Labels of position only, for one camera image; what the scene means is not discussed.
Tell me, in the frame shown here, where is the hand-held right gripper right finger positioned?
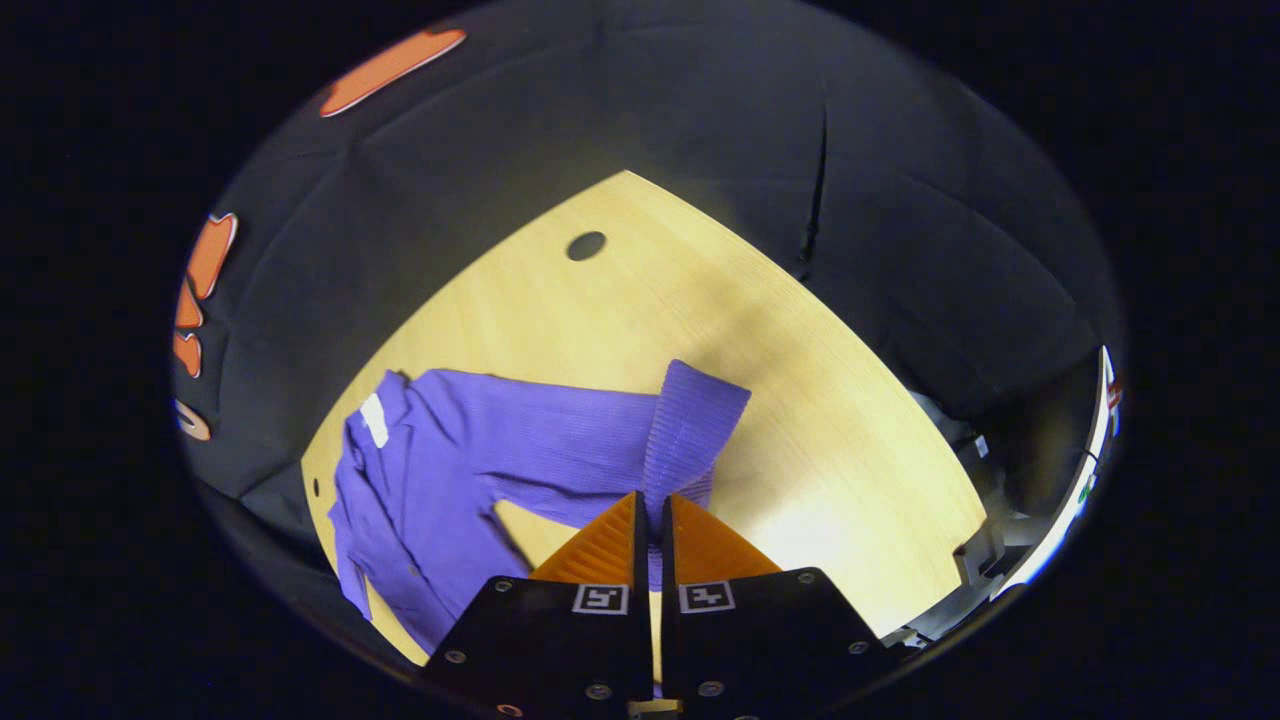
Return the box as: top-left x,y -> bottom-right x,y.
660,493 -> 901,720

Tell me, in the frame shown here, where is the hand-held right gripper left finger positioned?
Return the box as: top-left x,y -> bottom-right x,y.
420,490 -> 653,720

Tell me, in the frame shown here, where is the purple knit cardigan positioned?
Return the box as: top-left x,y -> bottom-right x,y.
328,360 -> 751,656

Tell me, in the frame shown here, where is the dark grey stand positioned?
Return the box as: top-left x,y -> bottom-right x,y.
955,520 -> 1011,593

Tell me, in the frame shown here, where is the black backdrop cloth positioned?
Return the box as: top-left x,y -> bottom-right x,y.
168,0 -> 1116,561

